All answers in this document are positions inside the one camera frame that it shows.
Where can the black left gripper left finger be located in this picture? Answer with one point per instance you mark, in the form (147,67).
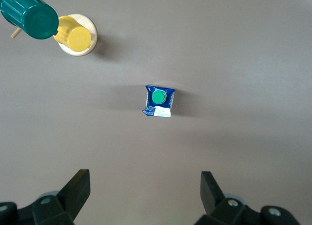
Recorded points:
(73,195)

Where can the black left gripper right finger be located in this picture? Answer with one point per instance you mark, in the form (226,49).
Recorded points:
(212,195)

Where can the blue white milk carton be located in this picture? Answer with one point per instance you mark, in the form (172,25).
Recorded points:
(159,97)

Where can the yellow plastic cup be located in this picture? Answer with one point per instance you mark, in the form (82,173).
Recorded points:
(78,40)

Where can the wooden cup stand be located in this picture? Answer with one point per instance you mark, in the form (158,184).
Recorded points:
(94,32)

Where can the green plastic cup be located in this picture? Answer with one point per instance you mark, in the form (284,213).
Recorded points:
(29,13)

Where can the brown table cover mat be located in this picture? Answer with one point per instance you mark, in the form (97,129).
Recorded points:
(219,64)

